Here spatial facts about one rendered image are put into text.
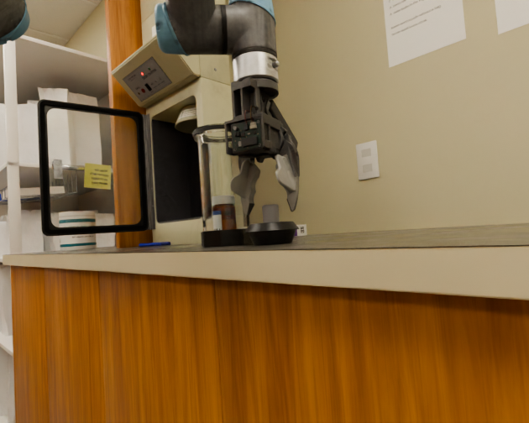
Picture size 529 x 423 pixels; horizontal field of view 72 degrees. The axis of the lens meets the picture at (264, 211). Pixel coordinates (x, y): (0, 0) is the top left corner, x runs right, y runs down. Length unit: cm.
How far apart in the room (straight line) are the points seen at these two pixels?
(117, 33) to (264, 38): 91
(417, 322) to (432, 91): 86
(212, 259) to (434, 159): 76
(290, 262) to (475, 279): 19
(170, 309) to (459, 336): 48
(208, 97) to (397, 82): 55
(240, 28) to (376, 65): 68
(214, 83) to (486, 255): 94
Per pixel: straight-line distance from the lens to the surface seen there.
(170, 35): 65
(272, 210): 61
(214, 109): 111
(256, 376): 55
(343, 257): 38
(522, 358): 37
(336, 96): 131
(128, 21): 154
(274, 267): 44
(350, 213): 123
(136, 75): 127
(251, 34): 64
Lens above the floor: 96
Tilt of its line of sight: 3 degrees up
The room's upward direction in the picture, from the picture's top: 4 degrees counter-clockwise
